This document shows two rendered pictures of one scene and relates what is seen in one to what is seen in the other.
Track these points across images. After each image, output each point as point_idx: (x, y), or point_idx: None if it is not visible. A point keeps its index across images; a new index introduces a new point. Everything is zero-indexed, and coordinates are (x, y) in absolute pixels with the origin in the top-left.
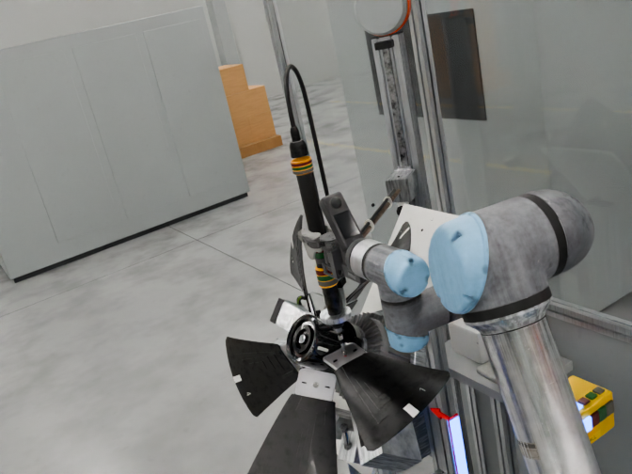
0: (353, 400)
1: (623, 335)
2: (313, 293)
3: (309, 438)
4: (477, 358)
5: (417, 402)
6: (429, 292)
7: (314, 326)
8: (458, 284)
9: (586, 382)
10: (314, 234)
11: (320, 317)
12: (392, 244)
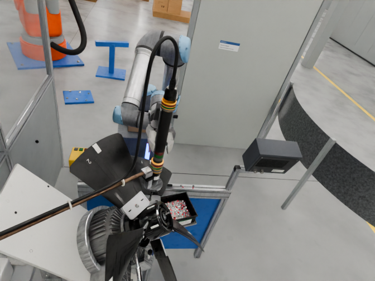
0: (165, 182)
1: None
2: None
3: (174, 226)
4: (12, 271)
5: (147, 161)
6: (144, 112)
7: (159, 203)
8: (190, 49)
9: (71, 154)
10: (168, 135)
11: (162, 185)
12: (102, 160)
